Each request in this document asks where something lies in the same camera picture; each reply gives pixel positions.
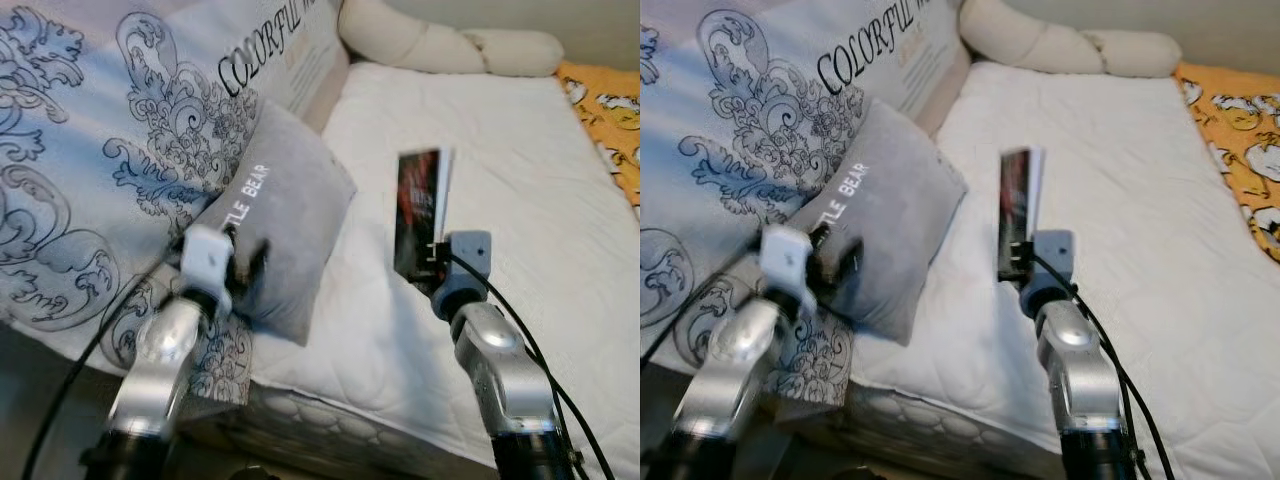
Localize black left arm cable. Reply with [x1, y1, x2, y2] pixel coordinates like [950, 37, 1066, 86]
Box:
[20, 255, 186, 480]
[640, 248, 766, 366]

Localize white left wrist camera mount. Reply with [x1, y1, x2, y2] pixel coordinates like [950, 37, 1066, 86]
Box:
[758, 224, 815, 316]
[178, 224, 236, 321]

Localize white grey ornament print blanket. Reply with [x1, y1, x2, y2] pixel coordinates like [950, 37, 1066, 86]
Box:
[0, 0, 351, 406]
[640, 0, 969, 421]

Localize beige long bolster cushion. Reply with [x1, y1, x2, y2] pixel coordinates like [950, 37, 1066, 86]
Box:
[338, 0, 566, 79]
[958, 0, 1184, 79]

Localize white quilted mattress pad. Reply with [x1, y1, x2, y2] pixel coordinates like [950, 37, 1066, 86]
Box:
[245, 62, 641, 479]
[850, 60, 1280, 479]

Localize dark red black book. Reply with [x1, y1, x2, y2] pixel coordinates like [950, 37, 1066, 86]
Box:
[393, 148, 456, 294]
[997, 146, 1047, 281]

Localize grey plush pillow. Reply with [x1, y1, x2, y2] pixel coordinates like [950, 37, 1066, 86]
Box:
[785, 97, 969, 348]
[185, 97, 359, 348]

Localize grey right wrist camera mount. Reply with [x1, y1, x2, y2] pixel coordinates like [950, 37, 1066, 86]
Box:
[432, 230, 494, 321]
[1020, 230, 1079, 319]

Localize beige quilted mattress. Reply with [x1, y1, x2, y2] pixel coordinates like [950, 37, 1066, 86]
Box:
[780, 390, 1071, 480]
[180, 385, 471, 480]

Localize orange duck print sheet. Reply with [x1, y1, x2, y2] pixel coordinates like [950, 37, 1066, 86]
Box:
[555, 62, 641, 211]
[1173, 62, 1280, 263]

